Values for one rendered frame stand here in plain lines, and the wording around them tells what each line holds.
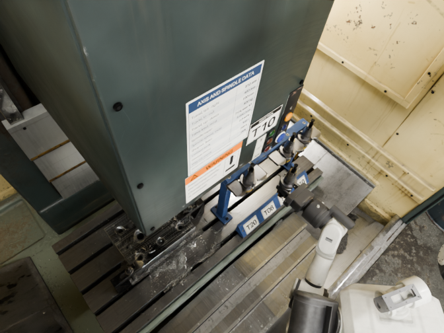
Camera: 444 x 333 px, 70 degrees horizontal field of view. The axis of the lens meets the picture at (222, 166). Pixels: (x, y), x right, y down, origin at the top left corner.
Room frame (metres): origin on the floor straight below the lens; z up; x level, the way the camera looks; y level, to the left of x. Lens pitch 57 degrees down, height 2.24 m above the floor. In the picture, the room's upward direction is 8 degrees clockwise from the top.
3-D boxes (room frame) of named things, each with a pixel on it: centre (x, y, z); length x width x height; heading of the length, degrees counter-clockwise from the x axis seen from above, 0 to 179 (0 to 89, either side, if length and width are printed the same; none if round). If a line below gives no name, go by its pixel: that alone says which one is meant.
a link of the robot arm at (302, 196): (0.57, -0.33, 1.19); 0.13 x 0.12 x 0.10; 138
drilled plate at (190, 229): (0.47, 0.26, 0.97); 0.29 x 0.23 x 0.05; 138
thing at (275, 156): (0.75, -0.22, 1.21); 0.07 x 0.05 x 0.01; 48
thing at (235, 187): (0.58, -0.07, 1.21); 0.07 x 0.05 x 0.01; 48
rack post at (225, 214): (0.62, -0.03, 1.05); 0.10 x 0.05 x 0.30; 48
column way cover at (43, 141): (0.76, 0.54, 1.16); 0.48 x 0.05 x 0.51; 138
